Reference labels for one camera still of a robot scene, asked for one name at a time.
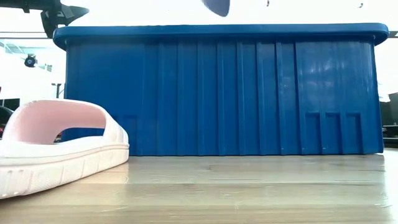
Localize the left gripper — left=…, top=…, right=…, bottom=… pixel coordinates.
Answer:
left=40, top=2, right=90, bottom=39

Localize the white slide pink lining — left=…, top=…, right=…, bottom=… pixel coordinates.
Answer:
left=0, top=98, right=130, bottom=200

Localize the blue plastic bin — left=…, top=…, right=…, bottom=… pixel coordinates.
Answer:
left=52, top=22, right=389, bottom=156

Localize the black monitor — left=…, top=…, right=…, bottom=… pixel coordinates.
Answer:
left=0, top=98, right=21, bottom=111

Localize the black chair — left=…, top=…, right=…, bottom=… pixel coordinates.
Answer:
left=0, top=105, right=15, bottom=138

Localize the dark background furniture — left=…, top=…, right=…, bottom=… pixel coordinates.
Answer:
left=379, top=91, right=398, bottom=149

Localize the black ceiling-hung camera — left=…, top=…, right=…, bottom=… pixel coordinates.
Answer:
left=24, top=54, right=38, bottom=68

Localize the dark thin post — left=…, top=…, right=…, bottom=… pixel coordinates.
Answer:
left=51, top=82, right=65, bottom=99

